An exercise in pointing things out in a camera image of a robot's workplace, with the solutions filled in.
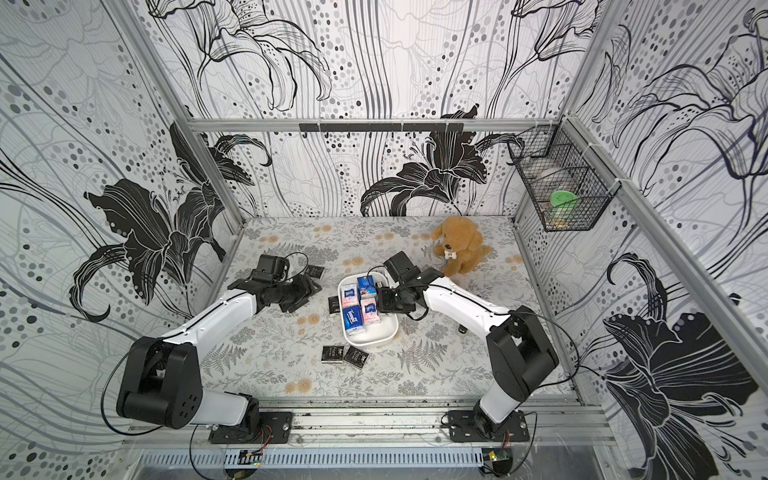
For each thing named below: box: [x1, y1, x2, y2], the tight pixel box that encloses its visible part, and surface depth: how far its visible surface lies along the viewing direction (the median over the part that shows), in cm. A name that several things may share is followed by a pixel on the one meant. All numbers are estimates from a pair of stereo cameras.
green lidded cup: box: [549, 190, 579, 225], surface depth 81 cm
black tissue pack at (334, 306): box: [328, 296, 340, 314], surface depth 95 cm
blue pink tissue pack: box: [341, 283, 359, 308], surface depth 92 cm
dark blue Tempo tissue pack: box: [342, 305, 365, 335], surface depth 88 cm
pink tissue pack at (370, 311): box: [361, 297, 381, 325], surface depth 89 cm
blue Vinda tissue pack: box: [357, 275, 377, 299], surface depth 95 cm
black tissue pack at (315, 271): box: [306, 265, 325, 279], surface depth 103 cm
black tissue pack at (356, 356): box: [343, 345, 369, 369], surface depth 84 cm
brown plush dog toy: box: [431, 216, 492, 276], surface depth 94 cm
